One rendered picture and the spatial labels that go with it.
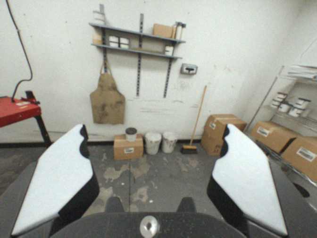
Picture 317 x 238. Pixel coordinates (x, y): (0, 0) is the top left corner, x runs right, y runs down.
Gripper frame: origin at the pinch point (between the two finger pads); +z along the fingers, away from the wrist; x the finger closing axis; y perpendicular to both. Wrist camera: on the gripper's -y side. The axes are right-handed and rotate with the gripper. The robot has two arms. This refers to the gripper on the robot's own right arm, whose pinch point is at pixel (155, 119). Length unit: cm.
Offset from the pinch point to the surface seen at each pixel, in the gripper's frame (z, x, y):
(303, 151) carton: 101, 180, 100
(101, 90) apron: 172, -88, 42
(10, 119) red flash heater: 82, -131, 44
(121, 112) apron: 178, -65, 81
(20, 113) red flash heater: 89, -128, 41
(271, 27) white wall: 230, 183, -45
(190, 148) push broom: 183, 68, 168
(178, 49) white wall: 200, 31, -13
